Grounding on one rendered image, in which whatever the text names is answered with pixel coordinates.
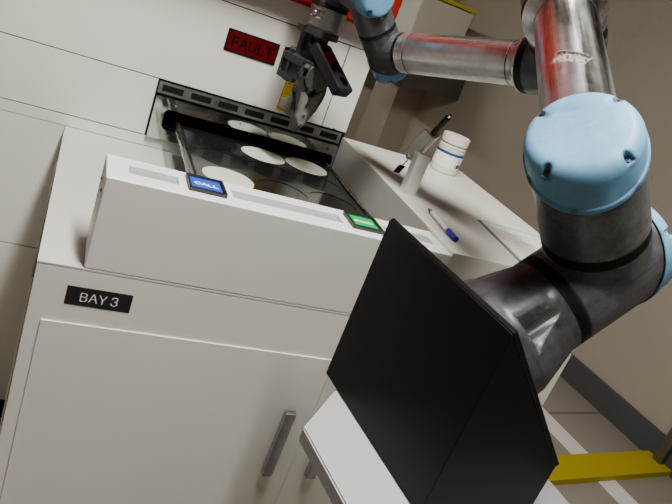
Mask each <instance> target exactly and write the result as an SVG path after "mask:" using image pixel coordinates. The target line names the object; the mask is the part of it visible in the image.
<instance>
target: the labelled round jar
mask: <svg viewBox="0 0 672 504"><path fill-rule="evenodd" d="M441 138H442V140H440V142H439V144H438V146H437V149H436V151H435V153H434V156H433V158H432V161H431V163H430V166H431V168H433V169H434V170H436V171H438V172H440V173H443V174H445V175H449V176H455V175H456V173H457V171H458V169H459V167H460V165H461V162H462V160H463V158H464V155H465V153H466V149H467V148H468V146H469V144H470V142H471V141H470V140H469V139H468V138H466V137H464V136H462V135H460V134H457V133H455V132H452V131H448V130H445V131H444V133H443V135H442V137H441Z"/></svg>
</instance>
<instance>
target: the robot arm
mask: <svg viewBox="0 0 672 504"><path fill-rule="evenodd" d="M393 4H394V0H312V4H311V7H310V10H309V13H308V16H307V19H306V22H307V23H308V24H306V25H304V24H302V23H298V26H297V29H298V30H300V31H301V34H300V37H299V41H298V44H297V47H294V48H296V50H294V48H293V50H292V49H291V48H292V47H290V49H289V50H284V51H283V54H282V57H281V61H280V64H279V67H278V70H277V73H276V74H277V75H279V76H280V77H282V79H284V80H285V81H287V82H290V83H292V82H293V83H294V84H293V88H292V90H291V92H290V95H289V96H288V97H282V98H281V99H280V101H279V106H280V108H281V109H282V110H283V111H284V112H285V113H286V114H287V115H288V116H289V118H290V129H291V131H292V132H297V131H298V130H299V129H300V128H301V127H302V126H303V125H304V124H305V123H306V122H307V121H308V120H309V119H310V118H311V116H312V115H313V113H315V112H316V110H317V109H318V107H319V106H320V104H321V103H322V101H323V99H324V97H325V94H326V91H327V87H328V88H329V90H330V92H331V94H332V95H334V96H340V97H347V96H348V95H349V94H350V93H352V91H353V90H352V88H351V86H350V84H349V82H348V80H347V78H346V76H345V74H344V72H343V70H342V68H341V66H340V64H339V62H338V60H337V58H336V56H335V54H334V52H333V50H332V48H331V46H328V45H327V44H328V42H329V41H330V42H334V43H337V41H338V38H339V36H337V35H340V34H341V33H342V30H343V27H344V25H345V22H346V19H347V15H348V12H349V11H350V13H351V16H352V19H353V22H354V25H355V27H356V30H357V33H358V35H359V38H360V41H361V44H362V46H363V49H364V52H365V55H366V57H367V63H368V66H369V68H370V69H371V71H372V73H373V75H374V78H375V79H376V80H377V81H378V82H380V83H383V84H388V83H390V82H392V83H394V82H397V81H399V80H401V79H403V78H404V77H405V76H406V75H407V74H415V75H424V76H432V77H441V78H449V79H458V80H466V81H475V82H483V83H492V84H500V85H509V86H514V88H515V89H516V91H517V92H519V93H524V94H532V95H538V96H539V109H540V113H539V114H538V116H537V117H535V118H534V119H533V120H532V122H531V124H530V125H529V127H528V129H527V131H526V134H525V138H524V144H523V166H524V171H525V174H526V178H527V180H528V183H529V185H530V189H531V194H532V199H533V204H534V208H535V213H536V218H537V223H538V228H539V235H540V239H541V244H542V247H541V248H539V249H538V250H536V251H535V252H533V253H532V254H530V255H529V256H527V257H526V258H524V259H523V260H521V261H520V262H518V263H517V264H515V265H514V266H512V267H510V268H507V269H503V270H500V271H496V272H493V273H490V274H487V275H484V276H481V277H478V278H475V279H466V280H464V282H465V283H466V284H467V285H468V286H469V287H470V288H471V289H472V290H474V291H475V292H476V293H477V294H478V295H479V296H480V297H481V298H482V299H483V300H485V301H486V302H487V303H488V304H489V305H490V306H491V307H492V308H493V309H494V310H495V311H497V312H498V313H499V314H500V315H501V316H502V317H503V318H504V319H505V320H506V321H508V322H509V323H510V324H511V325H512V326H513V327H514V328H515V329H516V330H517V331H518V333H519V336H520V339H521V343H522V346H523V349H524V352H525V355H526V359H527V362H528V365H529V368H530V371H531V375H532V378H533V381H534V384H535V387H536V391H537V394H539V393H540V392H542V391H543V390H544V389H545V388H546V386H547V385H548V384H549V382H550V381H551V379H552V378H553V377H554V375H555V374H556V373H557V371H558V370H559V369H560V367H561V366H562V364H563V363H564V362H565V360H566V359H567V358H568V356H569V355H570V353H571V352H572V351H573V350H574V349H575V348H577V347H578V346H579V345H581V344H582V343H584V342H585V341H586V340H588V339H589V338H591V337H592V336H594V335H595V334H597V333H598V332H600V331H601V330H603V329H604V328H605V327H607V326H608V325H610V324H611V323H613V322H614V321H616V320H617V319H619V318H620V317H621V316H623V315H624V314H626V313H627V312H629V311H630V310H632V309H633V308H635V307H636V306H637V305H639V304H642V303H644V302H646V301H648V300H649V299H651V298H652V297H654V296H655V295H656V294H657V293H658V292H659V290H660V289H661V288H662V287H664V286H665V285H666V284H667V283H668V282H669V281H670V280H671V279H672V235H670V234H668V233H667V231H666V229H667V228H668V225H667V224H666V222H665V221H664V220H663V218H662V217H661V216H660V215H659V214H658V213H657V212H656V211H655V210H654V209H653V208H652V207H651V191H650V171H649V166H650V161H651V144H650V139H649V135H648V132H647V130H646V126H645V123H644V121H643V119H642V117H641V115H640V114H639V112H638V111H637V110H636V109H635V108H634V107H633V106H632V105H631V104H629V103H628V102H626V101H624V100H620V99H618V98H617V97H616V92H615V88H614V83H613V78H612V74H611V69H610V64H609V60H608V55H607V46H608V28H607V20H608V17H609V1H608V0H520V5H521V21H522V29H523V32H524V35H525V36H524V37H523V38H522V39H521V40H517V39H501V38H486V37H471V36H455V35H440V34H425V33H410V32H407V33H405V32H399V31H398V28H397V25H396V22H395V19H394V16H393V12H392V9H391V8H392V7H393ZM283 59H284V60H283ZM282 62H283V63H282ZM281 65H282V66H281ZM280 68H281V69H280ZM310 89H312V91H311V90H310Z"/></svg>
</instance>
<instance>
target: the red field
mask: <svg viewBox="0 0 672 504"><path fill-rule="evenodd" d="M226 48H227V49H230V50H233V51H236V52H239V53H242V54H245V55H248V56H251V57H254V58H257V59H260V60H264V61H267V62H270V63H273V62H274V59H275V55H276V52H277V49H278V46H277V45H274V44H271V43H268V42H265V41H262V40H259V39H256V38H253V37H250V36H247V35H244V34H241V33H238V32H236V31H233V30H231V31H230V35H229V38H228V42H227V45H226Z"/></svg>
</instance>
